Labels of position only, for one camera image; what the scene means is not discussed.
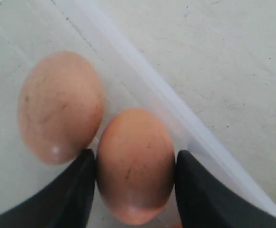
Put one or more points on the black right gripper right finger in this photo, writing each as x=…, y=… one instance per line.
x=204, y=202

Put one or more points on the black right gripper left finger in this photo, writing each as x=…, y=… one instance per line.
x=66, y=202

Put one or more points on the brown egg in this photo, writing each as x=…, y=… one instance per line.
x=60, y=107
x=135, y=166

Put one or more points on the clear plastic container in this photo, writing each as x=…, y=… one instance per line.
x=32, y=29

